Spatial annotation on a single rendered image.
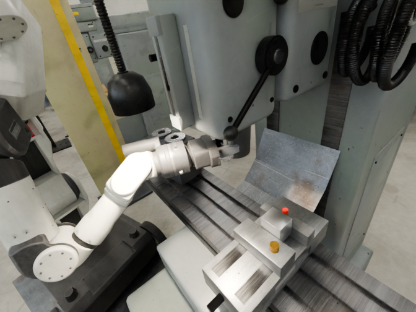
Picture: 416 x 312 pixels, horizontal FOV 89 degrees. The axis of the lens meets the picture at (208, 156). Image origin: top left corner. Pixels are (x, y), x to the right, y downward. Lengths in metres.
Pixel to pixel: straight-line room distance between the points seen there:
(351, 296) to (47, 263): 0.67
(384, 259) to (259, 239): 1.49
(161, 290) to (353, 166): 0.79
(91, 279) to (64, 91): 1.46
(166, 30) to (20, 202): 0.43
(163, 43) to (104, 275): 1.08
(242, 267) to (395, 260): 1.55
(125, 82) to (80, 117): 1.84
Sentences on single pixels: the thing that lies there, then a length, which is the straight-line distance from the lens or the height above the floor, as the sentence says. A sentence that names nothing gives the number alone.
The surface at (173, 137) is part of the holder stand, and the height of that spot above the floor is 1.13.
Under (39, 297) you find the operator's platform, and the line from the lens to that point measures 1.67.
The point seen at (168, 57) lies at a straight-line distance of 0.43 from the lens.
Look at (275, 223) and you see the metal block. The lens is 0.58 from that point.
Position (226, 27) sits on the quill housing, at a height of 1.52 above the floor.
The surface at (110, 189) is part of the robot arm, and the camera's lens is 0.54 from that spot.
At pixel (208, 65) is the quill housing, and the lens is 0.40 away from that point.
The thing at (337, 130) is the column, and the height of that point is 1.17.
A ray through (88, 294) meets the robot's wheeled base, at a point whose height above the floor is 0.60.
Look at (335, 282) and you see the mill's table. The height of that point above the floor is 0.94.
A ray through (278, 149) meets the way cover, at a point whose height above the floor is 1.04.
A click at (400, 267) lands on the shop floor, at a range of 2.02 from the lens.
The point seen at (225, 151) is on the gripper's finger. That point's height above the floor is 1.24.
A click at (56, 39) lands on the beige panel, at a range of 2.13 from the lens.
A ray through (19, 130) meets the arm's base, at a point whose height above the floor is 1.40.
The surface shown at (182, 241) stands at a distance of 0.86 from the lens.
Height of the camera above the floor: 1.53
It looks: 32 degrees down
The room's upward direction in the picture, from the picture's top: 10 degrees counter-clockwise
